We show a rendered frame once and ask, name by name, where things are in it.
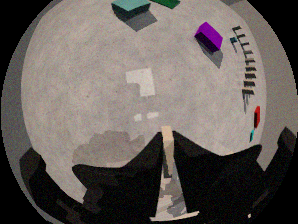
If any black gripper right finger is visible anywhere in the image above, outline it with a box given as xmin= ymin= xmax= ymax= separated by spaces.
xmin=172 ymin=131 xmax=262 ymax=214

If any purple block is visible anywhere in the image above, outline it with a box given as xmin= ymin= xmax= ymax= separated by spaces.
xmin=194 ymin=22 xmax=223 ymax=52

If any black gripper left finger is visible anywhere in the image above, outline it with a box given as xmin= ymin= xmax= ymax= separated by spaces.
xmin=72 ymin=132 xmax=164 ymax=218

